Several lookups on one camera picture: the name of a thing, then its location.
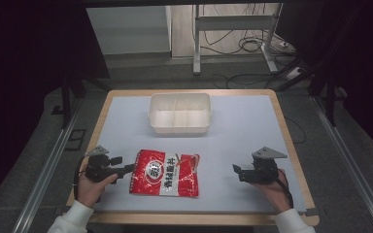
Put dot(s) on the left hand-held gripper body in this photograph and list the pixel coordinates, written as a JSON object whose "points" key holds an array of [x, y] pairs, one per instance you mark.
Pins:
{"points": [[97, 166]]}

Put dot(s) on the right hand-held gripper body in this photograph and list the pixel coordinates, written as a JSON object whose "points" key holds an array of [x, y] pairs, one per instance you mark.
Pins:
{"points": [[264, 170]]}

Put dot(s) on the red and white snack packet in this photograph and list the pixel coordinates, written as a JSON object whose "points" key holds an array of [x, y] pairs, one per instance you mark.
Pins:
{"points": [[165, 174]]}

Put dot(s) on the person's left hand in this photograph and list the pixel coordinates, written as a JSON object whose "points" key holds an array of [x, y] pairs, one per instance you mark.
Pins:
{"points": [[90, 191]]}

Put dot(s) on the person's right hand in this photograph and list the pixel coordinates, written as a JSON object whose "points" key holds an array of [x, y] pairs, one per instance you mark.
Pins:
{"points": [[273, 194]]}

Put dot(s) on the pale blue table mat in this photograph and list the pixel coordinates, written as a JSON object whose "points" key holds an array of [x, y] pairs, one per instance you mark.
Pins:
{"points": [[239, 129]]}

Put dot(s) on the wooden table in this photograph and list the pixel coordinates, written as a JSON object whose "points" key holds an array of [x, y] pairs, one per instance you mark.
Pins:
{"points": [[285, 110]]}

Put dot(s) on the white divided plastic container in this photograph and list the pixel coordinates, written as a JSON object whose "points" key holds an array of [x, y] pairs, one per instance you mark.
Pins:
{"points": [[179, 113]]}

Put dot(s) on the black metal stand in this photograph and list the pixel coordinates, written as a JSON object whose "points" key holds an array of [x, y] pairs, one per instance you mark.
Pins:
{"points": [[327, 93], [67, 97]]}

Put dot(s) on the white power strip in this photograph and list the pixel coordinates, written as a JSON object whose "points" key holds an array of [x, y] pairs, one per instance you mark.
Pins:
{"points": [[293, 73]]}

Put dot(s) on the dark curtain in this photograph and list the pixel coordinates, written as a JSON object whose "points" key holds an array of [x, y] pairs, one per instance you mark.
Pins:
{"points": [[356, 58], [29, 64]]}

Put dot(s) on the white cabinet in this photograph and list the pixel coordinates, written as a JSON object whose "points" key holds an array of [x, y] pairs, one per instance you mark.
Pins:
{"points": [[129, 29]]}

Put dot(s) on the black floor frame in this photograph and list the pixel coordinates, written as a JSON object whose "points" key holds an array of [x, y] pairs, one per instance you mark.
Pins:
{"points": [[75, 139]]}

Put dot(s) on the metal floor rail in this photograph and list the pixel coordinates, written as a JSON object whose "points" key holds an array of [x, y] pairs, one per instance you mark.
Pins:
{"points": [[42, 181], [353, 168]]}

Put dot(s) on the white metal desk frame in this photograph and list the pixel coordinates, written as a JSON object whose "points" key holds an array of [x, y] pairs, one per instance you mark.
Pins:
{"points": [[236, 22]]}

